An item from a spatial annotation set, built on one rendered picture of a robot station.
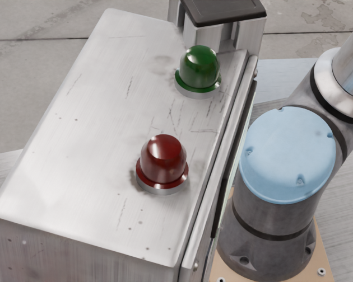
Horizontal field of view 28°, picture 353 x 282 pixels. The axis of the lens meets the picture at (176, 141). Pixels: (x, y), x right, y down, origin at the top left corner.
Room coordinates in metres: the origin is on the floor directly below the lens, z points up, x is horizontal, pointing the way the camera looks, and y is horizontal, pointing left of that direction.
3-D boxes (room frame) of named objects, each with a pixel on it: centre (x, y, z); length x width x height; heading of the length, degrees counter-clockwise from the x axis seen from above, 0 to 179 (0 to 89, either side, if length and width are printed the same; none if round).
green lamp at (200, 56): (0.29, -0.01, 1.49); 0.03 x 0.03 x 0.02
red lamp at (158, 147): (0.22, 0.01, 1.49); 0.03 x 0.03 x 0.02
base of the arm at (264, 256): (0.61, -0.15, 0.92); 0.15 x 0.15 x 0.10
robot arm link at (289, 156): (0.61, -0.15, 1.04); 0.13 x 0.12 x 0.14; 150
